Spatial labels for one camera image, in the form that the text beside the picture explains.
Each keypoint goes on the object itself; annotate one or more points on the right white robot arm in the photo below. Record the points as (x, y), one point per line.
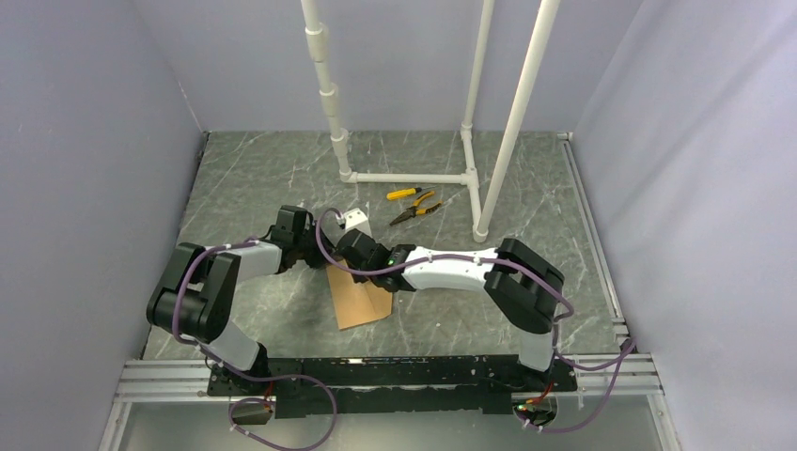
(524, 286)

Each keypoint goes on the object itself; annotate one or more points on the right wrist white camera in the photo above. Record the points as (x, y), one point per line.
(356, 219)

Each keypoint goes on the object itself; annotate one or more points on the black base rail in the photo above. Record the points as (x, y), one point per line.
(488, 383)

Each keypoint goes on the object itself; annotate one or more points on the white pvc pipe frame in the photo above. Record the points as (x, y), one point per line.
(482, 211)

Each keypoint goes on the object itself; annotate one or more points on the brown paper envelope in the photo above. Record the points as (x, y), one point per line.
(357, 304)

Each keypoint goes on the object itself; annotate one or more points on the yellow handled pliers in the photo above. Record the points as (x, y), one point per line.
(422, 205)

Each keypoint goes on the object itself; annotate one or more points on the aluminium frame rail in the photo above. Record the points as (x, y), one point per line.
(597, 375)

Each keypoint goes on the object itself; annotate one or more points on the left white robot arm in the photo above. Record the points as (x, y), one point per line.
(193, 298)

